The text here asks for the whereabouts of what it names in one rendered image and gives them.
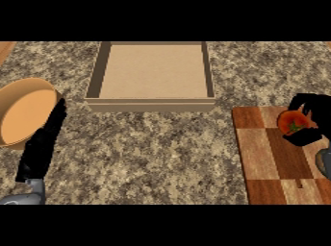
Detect red tomato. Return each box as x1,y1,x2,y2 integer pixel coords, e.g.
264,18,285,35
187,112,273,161
276,109,311,135

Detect checkered wooden cutting board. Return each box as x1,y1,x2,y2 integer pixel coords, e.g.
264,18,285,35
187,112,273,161
231,106,331,206

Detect open cardboard box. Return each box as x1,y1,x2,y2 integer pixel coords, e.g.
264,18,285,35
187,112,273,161
84,41,217,113

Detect tan wooden bowl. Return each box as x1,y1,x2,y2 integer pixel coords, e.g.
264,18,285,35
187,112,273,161
0,77,61,151

